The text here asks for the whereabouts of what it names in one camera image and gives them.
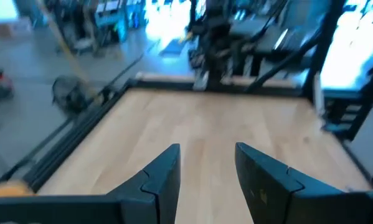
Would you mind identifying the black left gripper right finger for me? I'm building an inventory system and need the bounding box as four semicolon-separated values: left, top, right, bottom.
235;142;373;224

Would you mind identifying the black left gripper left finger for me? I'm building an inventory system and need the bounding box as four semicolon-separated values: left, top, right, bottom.
0;142;182;224

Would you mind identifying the silver aluminium extrusion bar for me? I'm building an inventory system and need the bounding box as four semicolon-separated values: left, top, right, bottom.
312;73;326;116

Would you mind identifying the black floor fan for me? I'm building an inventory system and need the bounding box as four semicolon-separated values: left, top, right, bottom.
51;75;92;114

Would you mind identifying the cardboard box blue label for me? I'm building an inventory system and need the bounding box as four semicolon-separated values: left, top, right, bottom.
0;17;33;40

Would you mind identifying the black frame bracket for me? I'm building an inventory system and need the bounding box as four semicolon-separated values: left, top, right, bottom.
321;123;346;133
98;86;115;99

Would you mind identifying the black aluminium table frame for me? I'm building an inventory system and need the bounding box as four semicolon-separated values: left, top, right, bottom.
0;0;373;194

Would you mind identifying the yellow cable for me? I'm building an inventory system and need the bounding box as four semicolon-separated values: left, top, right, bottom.
35;0;97;97

